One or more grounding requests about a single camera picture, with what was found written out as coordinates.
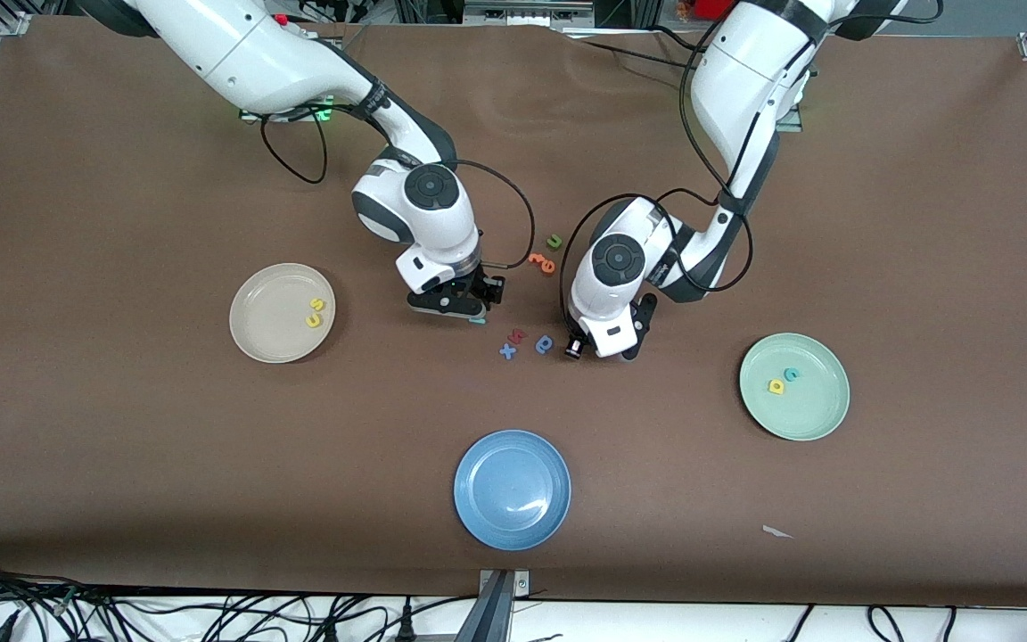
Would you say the blue plate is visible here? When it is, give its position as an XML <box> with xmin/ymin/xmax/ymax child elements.
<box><xmin>454</xmin><ymin>430</ymin><xmax>572</xmax><ymax>552</ymax></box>

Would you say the beige brown plate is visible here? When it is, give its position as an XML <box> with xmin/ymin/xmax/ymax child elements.
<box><xmin>229</xmin><ymin>262</ymin><xmax>337</xmax><ymax>365</ymax></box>

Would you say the green plate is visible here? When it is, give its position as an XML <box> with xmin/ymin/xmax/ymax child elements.
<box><xmin>739</xmin><ymin>333</ymin><xmax>851</xmax><ymax>442</ymax></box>

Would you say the brown table cover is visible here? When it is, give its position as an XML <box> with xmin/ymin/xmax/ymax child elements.
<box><xmin>0</xmin><ymin>16</ymin><xmax>1027</xmax><ymax>609</ymax></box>

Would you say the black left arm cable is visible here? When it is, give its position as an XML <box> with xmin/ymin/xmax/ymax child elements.
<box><xmin>560</xmin><ymin>9</ymin><xmax>755</xmax><ymax>326</ymax></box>

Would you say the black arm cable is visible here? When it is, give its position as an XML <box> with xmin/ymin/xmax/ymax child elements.
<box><xmin>259</xmin><ymin>107</ymin><xmax>537</xmax><ymax>268</ymax></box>
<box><xmin>560</xmin><ymin>9</ymin><xmax>755</xmax><ymax>326</ymax></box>

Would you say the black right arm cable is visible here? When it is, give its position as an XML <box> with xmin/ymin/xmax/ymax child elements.
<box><xmin>259</xmin><ymin>107</ymin><xmax>537</xmax><ymax>268</ymax></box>

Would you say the aluminium mount post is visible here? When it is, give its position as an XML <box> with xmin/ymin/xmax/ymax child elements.
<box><xmin>456</xmin><ymin>569</ymin><xmax>532</xmax><ymax>642</ymax></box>

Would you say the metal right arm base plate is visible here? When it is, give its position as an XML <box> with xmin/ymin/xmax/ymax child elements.
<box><xmin>240</xmin><ymin>105</ymin><xmax>336</xmax><ymax>122</ymax></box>

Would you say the aluminium frame rail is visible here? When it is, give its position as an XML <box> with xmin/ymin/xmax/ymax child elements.
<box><xmin>464</xmin><ymin>0</ymin><xmax>596</xmax><ymax>28</ymax></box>

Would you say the black floor cable bundle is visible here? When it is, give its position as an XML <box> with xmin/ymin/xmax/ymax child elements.
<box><xmin>781</xmin><ymin>605</ymin><xmax>960</xmax><ymax>642</ymax></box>
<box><xmin>0</xmin><ymin>557</ymin><xmax>131</xmax><ymax>642</ymax></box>
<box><xmin>130</xmin><ymin>590</ymin><xmax>479</xmax><ymax>642</ymax></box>

